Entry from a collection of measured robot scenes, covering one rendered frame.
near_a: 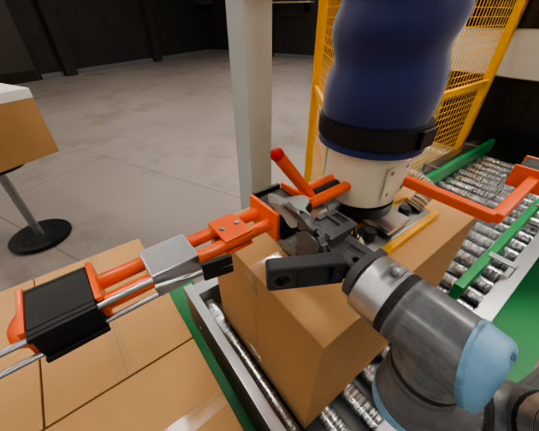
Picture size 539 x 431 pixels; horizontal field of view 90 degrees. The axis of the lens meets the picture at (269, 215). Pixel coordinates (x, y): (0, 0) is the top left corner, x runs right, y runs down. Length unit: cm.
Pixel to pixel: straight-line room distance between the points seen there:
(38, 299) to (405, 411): 48
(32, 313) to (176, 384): 57
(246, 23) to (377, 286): 132
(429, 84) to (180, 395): 91
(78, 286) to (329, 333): 37
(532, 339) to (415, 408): 168
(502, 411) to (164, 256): 47
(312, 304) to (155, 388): 57
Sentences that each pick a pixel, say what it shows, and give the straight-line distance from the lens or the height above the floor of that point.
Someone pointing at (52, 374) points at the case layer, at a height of 54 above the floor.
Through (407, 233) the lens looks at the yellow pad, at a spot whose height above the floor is 97.
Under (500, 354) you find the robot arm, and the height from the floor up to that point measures 111.
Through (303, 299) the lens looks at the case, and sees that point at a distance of 53.
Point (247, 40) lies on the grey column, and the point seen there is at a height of 127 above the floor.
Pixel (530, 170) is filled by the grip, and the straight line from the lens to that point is 83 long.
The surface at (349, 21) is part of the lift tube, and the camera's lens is 53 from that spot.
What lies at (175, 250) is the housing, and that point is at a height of 109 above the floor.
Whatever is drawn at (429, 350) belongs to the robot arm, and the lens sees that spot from 36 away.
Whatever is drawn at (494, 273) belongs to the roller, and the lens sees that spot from 142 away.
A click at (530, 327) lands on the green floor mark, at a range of 214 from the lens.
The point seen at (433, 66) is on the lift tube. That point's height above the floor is 131.
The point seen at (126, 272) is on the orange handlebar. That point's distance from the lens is 44.
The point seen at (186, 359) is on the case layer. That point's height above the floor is 54.
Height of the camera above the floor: 138
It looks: 37 degrees down
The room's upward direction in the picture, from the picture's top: straight up
